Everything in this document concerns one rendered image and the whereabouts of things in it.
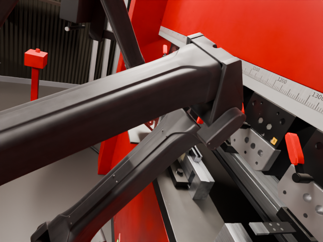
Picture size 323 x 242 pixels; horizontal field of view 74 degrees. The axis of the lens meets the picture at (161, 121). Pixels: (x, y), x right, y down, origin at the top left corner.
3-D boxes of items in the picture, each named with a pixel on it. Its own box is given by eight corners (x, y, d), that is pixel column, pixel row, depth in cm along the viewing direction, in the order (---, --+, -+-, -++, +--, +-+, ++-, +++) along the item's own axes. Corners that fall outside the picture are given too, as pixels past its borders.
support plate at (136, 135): (125, 121, 97) (125, 119, 97) (177, 128, 106) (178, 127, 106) (130, 143, 82) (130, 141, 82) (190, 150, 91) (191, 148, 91)
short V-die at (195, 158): (178, 135, 105) (180, 130, 104) (183, 136, 106) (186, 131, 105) (193, 161, 88) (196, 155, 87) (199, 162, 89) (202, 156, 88)
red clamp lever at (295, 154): (289, 130, 42) (301, 182, 38) (303, 133, 43) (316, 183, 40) (281, 133, 44) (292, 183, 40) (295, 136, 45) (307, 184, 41)
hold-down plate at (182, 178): (157, 144, 110) (159, 139, 109) (167, 145, 112) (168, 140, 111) (174, 187, 85) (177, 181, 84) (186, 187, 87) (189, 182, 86)
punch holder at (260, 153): (227, 141, 65) (253, 90, 58) (249, 144, 68) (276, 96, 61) (258, 175, 52) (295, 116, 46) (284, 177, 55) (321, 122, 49)
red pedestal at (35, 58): (23, 116, 250) (25, 44, 216) (47, 120, 259) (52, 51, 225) (17, 125, 233) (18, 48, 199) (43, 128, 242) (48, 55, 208)
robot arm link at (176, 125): (192, 66, 34) (242, 107, 28) (204, 83, 38) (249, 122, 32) (21, 232, 40) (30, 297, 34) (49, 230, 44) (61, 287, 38)
